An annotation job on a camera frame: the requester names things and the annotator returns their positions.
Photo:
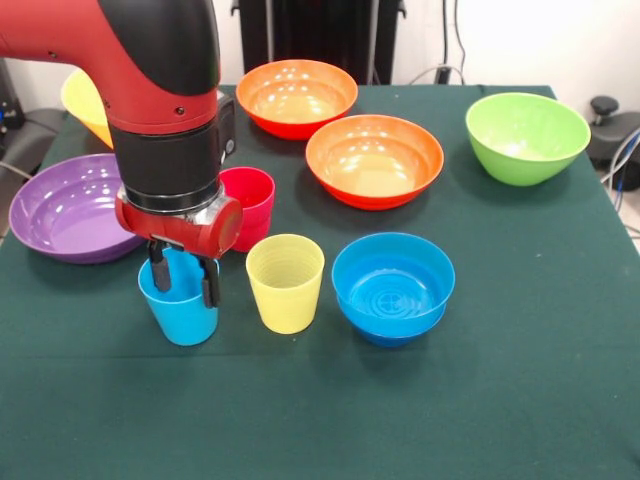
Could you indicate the dark blue bowl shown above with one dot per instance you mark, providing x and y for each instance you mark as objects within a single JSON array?
[{"x": 395, "y": 336}]

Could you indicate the yellow-green cup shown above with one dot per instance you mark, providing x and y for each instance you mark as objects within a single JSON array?
[{"x": 285, "y": 305}]

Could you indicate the large yellow bowl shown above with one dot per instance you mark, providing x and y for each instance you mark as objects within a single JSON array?
[{"x": 85, "y": 105}]

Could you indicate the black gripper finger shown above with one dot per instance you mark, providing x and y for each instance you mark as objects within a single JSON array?
[
  {"x": 211, "y": 285},
  {"x": 161, "y": 270}
]

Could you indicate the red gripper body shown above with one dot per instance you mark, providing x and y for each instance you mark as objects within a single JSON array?
[{"x": 200, "y": 235}]

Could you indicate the light blue cup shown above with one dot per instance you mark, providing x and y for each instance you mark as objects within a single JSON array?
[{"x": 185, "y": 322}]

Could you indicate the black chair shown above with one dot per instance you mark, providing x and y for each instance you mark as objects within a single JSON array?
[{"x": 30, "y": 135}]

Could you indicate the black rounded base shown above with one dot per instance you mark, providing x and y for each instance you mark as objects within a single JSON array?
[{"x": 612, "y": 142}]

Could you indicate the light blue bowl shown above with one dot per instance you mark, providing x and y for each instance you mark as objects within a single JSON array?
[{"x": 395, "y": 295}]

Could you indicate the black plug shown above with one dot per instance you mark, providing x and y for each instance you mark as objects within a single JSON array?
[{"x": 442, "y": 75}]

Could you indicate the black knob clamp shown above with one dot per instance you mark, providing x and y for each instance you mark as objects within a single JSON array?
[{"x": 604, "y": 106}]

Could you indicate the dark green tablecloth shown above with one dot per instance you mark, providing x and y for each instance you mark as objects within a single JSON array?
[{"x": 320, "y": 400}]

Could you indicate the purple bowl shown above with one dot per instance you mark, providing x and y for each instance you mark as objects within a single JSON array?
[{"x": 65, "y": 215}]

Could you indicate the orange bowl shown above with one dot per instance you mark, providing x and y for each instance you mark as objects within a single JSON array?
[
  {"x": 295, "y": 95},
  {"x": 370, "y": 165}
]

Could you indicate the red cup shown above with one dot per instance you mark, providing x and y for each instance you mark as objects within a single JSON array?
[{"x": 255, "y": 200}]

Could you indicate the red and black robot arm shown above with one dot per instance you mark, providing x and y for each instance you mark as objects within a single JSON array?
[{"x": 150, "y": 75}]

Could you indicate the light green bowl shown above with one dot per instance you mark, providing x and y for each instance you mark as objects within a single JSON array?
[{"x": 530, "y": 145}]

